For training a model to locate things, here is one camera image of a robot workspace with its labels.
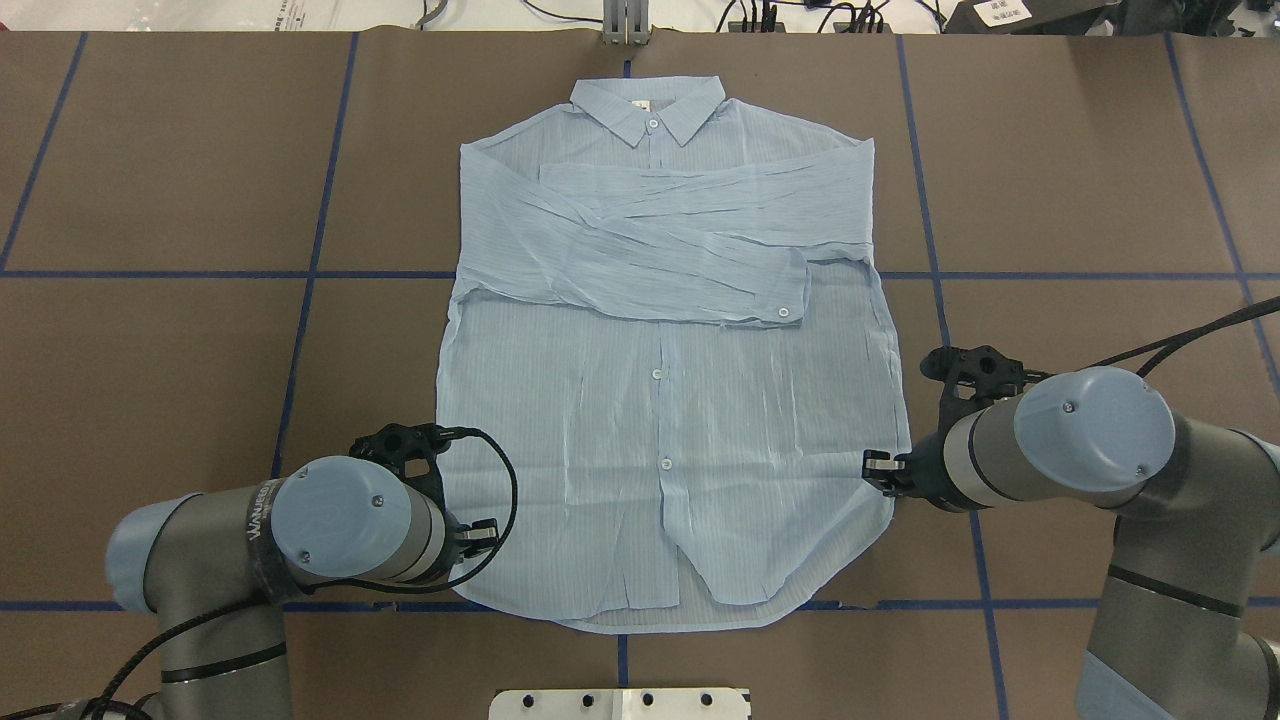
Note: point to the light blue button-up shirt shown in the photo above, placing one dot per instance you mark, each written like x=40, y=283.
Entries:
x=667, y=311

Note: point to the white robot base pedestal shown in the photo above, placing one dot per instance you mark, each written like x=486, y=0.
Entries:
x=623, y=703

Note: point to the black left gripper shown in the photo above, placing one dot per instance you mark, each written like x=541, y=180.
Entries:
x=479, y=536

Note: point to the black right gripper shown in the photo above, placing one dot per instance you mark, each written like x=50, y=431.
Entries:
x=927, y=474

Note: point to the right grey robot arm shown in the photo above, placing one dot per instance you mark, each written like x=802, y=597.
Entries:
x=1195, y=505

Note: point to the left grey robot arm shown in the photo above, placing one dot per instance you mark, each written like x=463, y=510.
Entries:
x=217, y=569

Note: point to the grey camera mount clamp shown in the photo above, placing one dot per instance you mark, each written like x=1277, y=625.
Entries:
x=626, y=22

